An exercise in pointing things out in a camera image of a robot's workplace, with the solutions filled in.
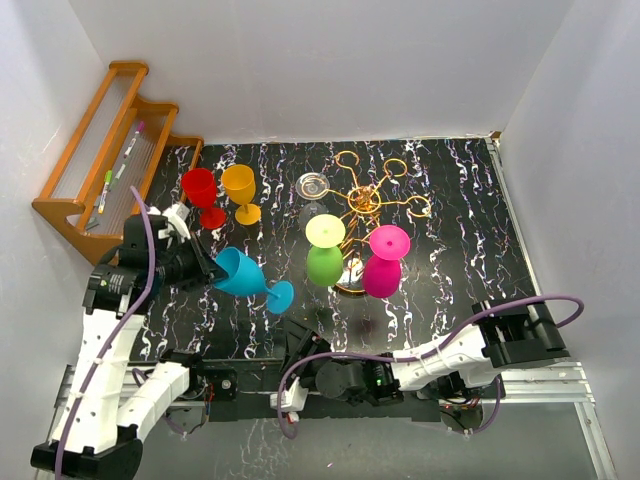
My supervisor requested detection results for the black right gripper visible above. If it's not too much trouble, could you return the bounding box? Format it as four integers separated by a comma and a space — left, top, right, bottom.
281, 319, 336, 390

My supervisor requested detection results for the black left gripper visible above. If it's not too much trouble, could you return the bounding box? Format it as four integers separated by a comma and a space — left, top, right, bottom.
152, 229, 228, 291

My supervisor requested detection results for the blue wine glass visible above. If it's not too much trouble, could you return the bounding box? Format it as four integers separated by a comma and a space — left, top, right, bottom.
213, 247, 294, 314

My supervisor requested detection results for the red wine glass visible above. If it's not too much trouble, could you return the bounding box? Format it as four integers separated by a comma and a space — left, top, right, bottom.
181, 168, 226, 230

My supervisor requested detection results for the yellow orange wine glass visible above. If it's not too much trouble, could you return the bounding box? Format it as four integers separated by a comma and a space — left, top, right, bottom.
221, 164, 261, 225

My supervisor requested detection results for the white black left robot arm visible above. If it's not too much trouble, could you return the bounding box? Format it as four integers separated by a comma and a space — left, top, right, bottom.
30, 204, 227, 479

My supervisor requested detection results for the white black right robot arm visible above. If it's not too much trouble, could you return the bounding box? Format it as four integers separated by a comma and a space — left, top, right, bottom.
270, 295, 584, 412

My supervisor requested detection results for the green wine glass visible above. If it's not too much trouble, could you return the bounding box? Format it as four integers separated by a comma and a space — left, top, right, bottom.
305, 214, 346, 287

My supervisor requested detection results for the magenta wine glass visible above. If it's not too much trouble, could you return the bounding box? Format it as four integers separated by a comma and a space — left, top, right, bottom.
362, 225, 411, 299

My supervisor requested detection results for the clear wine glass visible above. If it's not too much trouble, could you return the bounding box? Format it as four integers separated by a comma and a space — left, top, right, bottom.
295, 172, 330, 231

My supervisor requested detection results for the green cap marker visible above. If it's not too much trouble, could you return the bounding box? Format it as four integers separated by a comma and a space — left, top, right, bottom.
98, 170, 112, 215

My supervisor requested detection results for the wooden tiered shelf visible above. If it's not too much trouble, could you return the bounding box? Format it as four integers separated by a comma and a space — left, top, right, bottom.
32, 60, 204, 263

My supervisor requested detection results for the purple cap marker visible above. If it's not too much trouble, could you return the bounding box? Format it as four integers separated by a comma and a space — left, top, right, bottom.
123, 121, 145, 159

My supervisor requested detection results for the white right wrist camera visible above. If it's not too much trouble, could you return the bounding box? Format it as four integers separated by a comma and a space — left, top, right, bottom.
280, 378, 309, 424

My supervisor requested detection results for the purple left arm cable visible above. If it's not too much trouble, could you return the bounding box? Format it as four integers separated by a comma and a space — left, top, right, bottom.
52, 185, 161, 480

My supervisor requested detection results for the gold wire glass rack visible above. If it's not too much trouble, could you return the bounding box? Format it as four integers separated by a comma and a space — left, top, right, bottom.
326, 150, 432, 297

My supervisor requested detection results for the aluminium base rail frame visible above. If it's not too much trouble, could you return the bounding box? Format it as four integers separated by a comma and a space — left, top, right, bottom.
31, 347, 616, 479

